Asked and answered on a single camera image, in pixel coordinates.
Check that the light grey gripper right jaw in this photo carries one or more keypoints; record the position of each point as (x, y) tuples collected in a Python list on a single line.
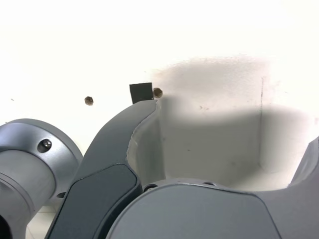
[(199, 214)]

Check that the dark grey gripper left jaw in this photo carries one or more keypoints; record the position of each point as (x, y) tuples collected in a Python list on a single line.
[(104, 154)]

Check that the black tape strip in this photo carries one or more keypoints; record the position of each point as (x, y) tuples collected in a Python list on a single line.
[(140, 92)]

